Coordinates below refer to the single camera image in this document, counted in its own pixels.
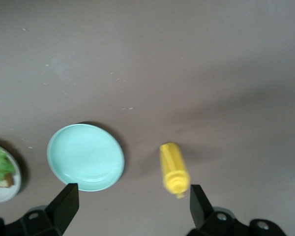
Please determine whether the toasted bread slice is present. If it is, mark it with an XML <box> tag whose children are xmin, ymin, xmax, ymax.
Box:
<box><xmin>0</xmin><ymin>173</ymin><xmax>15</xmax><ymax>189</ymax></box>

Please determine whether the beige plate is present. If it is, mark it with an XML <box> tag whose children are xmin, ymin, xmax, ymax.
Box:
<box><xmin>0</xmin><ymin>142</ymin><xmax>22</xmax><ymax>204</ymax></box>

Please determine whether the yellow squeeze bottle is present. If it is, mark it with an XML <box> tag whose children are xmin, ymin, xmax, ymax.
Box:
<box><xmin>159</xmin><ymin>142</ymin><xmax>190</xmax><ymax>199</ymax></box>

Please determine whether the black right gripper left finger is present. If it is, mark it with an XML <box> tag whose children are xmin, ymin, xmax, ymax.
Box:
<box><xmin>0</xmin><ymin>183</ymin><xmax>79</xmax><ymax>236</ymax></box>

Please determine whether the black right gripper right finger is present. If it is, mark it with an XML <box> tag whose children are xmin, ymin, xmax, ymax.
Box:
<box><xmin>185</xmin><ymin>184</ymin><xmax>290</xmax><ymax>236</ymax></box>

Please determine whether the mint green plate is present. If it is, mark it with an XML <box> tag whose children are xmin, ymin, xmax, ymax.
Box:
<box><xmin>46</xmin><ymin>123</ymin><xmax>125</xmax><ymax>192</ymax></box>

